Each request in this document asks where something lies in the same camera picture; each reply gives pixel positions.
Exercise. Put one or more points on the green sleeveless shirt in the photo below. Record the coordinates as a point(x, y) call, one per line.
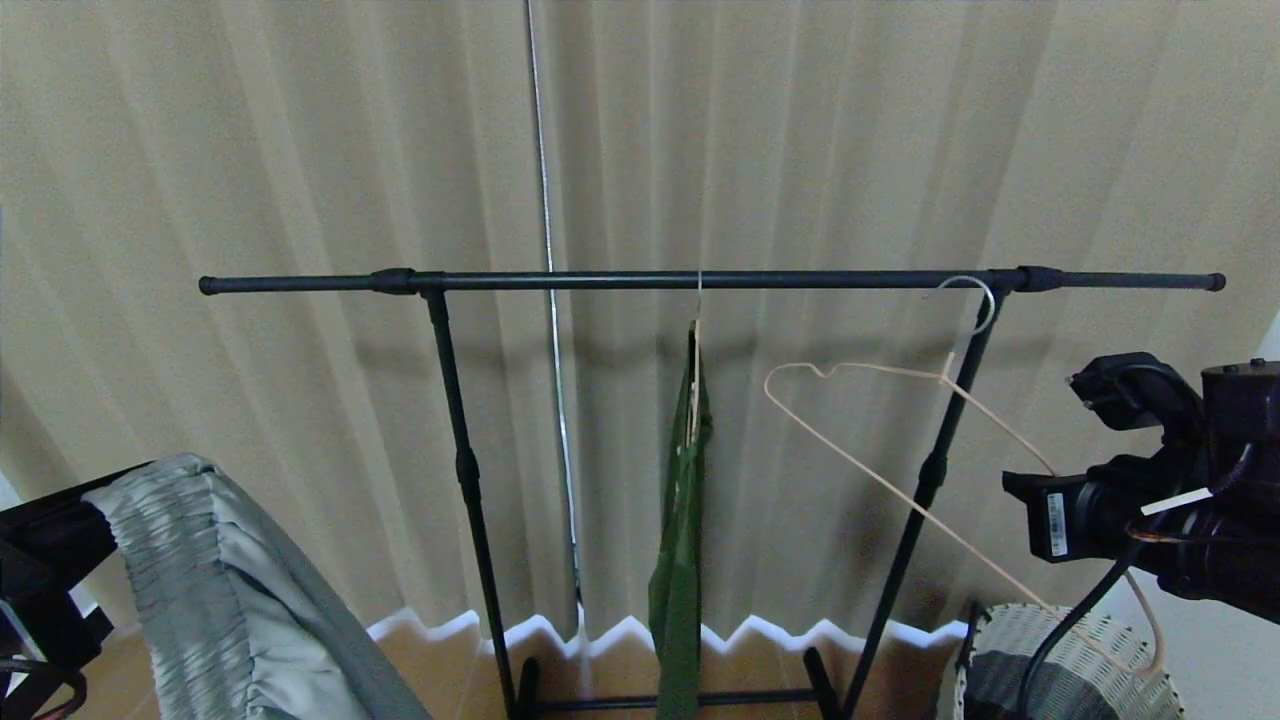
point(680, 580)

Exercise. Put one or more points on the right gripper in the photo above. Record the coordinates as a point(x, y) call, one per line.
point(1100, 510)

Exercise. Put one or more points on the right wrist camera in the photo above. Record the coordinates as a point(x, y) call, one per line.
point(1135, 395)

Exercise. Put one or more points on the white laundry basket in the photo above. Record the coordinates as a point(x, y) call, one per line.
point(1090, 650)

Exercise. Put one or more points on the black clothes rack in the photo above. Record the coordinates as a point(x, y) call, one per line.
point(600, 281)

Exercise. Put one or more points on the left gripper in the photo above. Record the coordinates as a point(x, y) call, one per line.
point(45, 620)

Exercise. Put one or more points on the pale grey garment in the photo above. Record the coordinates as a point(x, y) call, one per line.
point(220, 590)

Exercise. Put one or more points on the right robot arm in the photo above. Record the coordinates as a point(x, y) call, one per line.
point(1240, 420)

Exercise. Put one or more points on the pink clothes hanger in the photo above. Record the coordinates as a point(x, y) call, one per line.
point(694, 400)
point(880, 470)

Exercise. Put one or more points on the beige curtain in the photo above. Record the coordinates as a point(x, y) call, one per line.
point(250, 150)

